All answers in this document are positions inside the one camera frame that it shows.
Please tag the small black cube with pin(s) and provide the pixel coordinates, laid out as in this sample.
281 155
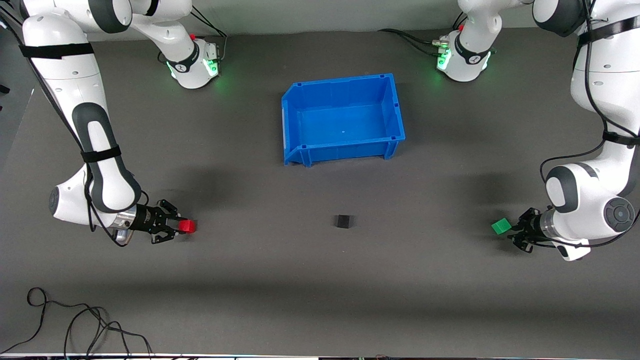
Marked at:
343 221

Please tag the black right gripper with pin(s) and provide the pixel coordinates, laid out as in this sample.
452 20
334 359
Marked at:
147 219

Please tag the small red cube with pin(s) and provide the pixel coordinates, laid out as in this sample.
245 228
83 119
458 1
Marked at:
188 226

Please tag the small green cube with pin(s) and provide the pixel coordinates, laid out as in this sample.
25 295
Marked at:
501 226

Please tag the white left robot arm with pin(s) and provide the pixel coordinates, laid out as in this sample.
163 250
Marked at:
600 80

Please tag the blue plastic storage bin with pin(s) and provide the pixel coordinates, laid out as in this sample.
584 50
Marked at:
345 120

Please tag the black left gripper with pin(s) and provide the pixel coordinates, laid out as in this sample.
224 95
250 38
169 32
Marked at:
531 223

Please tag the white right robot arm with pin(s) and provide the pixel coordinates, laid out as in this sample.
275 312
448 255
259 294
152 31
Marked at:
65 75

